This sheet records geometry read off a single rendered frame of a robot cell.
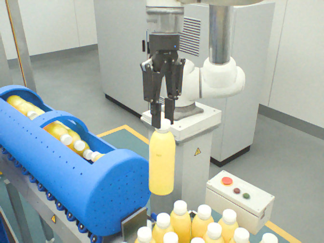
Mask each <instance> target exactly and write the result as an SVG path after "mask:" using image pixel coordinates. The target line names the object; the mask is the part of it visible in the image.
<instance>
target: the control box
mask: <svg viewBox="0 0 324 243"><path fill-rule="evenodd" d="M223 177H230V178H231V179H232V183H231V184H225V183H223V182H222V178H223ZM243 186H244V187H243ZM234 188H239V189H240V193H235V192H234V191H233V190H234ZM244 193H248V194H249V195H250V198H249V199H246V198H244V197H243V194H244ZM274 198H275V197H274V196H272V195H270V194H268V193H267V192H265V191H263V190H261V189H259V188H257V187H255V186H253V185H251V184H249V183H247V182H245V181H243V180H241V179H239V178H238V177H236V176H234V175H232V174H230V173H228V172H226V171H224V170H223V171H221V172H220V173H219V174H217V175H216V176H215V177H213V178H212V179H211V180H209V181H208V182H207V183H206V195H205V205H208V206H209V207H210V208H212V209H213V210H215V211H217V212H218V213H220V214H221V215H223V212H224V211H225V210H226V209H231V210H233V211H235V213H236V221H237V223H238V225H239V226H240V227H242V228H244V229H246V230H247V231H248V232H250V233H251V234H253V235H256V234H257V233H258V231H259V230H260V229H261V228H262V227H263V226H264V225H265V224H266V223H267V221H268V220H269V219H270V215H271V211H272V206H273V201H274Z"/></svg>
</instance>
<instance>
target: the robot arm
mask: <svg viewBox="0 0 324 243"><path fill-rule="evenodd" d="M262 1H264V0H145V2H146V31H148V32H151V33H150V34H149V49H150V56H149V60H147V61H146V62H141V63H140V67H141V69H142V75H143V95H144V100H145V101H147V102H150V114H151V126H153V127H155V128H157V129H160V128H161V113H162V112H163V113H164V118H165V119H168V120H170V125H173V124H174V121H179V120H181V119H183V118H186V117H189V116H193V115H196V114H199V113H204V109H203V108H200V107H198V106H196V104H195V100H196V99H199V98H207V99H216V98H227V97H231V96H234V95H237V94H239V93H240V92H241V91H242V90H243V89H244V84H245V74H244V72H243V70H242V69H241V68H240V67H238V66H236V63H235V61H234V59H233V58H232V57H231V56H230V51H231V34H232V17H233V6H246V5H252V4H256V3H259V2H262ZM193 3H204V4H209V57H208V58H207V59H206V60H205V62H204V64H203V68H198V67H195V66H194V64H193V63H192V62H191V61H190V60H187V59H185V58H181V57H179V56H178V53H177V51H178V50H179V48H180V34H178V32H182V31H183V28H184V12H185V10H184V7H185V4H193ZM164 76H165V77H164ZM163 77H164V93H165V98H164V106H162V103H160V102H159V98H160V92H161V85H162V78H163Z"/></svg>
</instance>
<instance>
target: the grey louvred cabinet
mask: <svg viewBox="0 0 324 243"><path fill-rule="evenodd" d="M275 4H276V2H273V1H262V2H259V3H256V4H252V5H246V6H233V17H232V34H231V51H230V56H231V57H232V58H233V59H234V61H235V63H236V66H238V67H240V68H241V69H242V70H243V72H244V74H245V84H244V89H243V90H242V91H241V92H240V93H239V94H237V95H234V96H231V97H227V98H216V99H207V98H199V99H196V100H195V102H198V103H201V104H203V105H206V106H209V107H212V108H215V109H218V110H221V111H222V112H221V124H220V125H219V126H218V128H216V129H214V130H213V133H212V144H211V154H210V162H211V163H213V164H215V165H216V166H218V167H222V166H224V165H225V164H227V163H229V162H231V161H232V160H234V159H236V158H238V157H240V156H241V155H243V154H245V153H246V152H248V151H249V150H250V145H251V144H252V143H253V138H254V132H255V126H256V120H257V112H258V106H259V100H260V94H261V88H262V83H263V77H264V71H265V65H266V59H267V53H268V47H269V41H270V33H271V27H272V22H273V16H274V10H275ZM184 10H185V12H184V28H183V31H182V32H178V34H180V48H179V50H178V51H177V53H178V56H179V57H181V58H185V59H187V60H190V61H191V62H192V63H193V64H194V66H195V67H197V68H203V64H204V62H205V60H206V59H207V58H208V57H209V4H204V3H193V4H185V7H184ZM94 14H95V24H96V33H97V43H98V53H99V63H100V72H101V82H102V92H104V93H105V96H106V98H107V99H108V100H110V101H112V102H113V103H115V104H117V105H118V106H120V107H122V108H123V109H125V110H126V111H128V112H130V113H132V114H133V115H135V116H137V117H138V118H140V119H141V117H142V113H144V112H146V111H149V110H150V102H147V101H145V100H144V95H143V75H142V69H141V67H140V63H141V62H146V61H147V60H149V56H150V49H149V34H150V33H151V32H148V31H146V2H145V0H94Z"/></svg>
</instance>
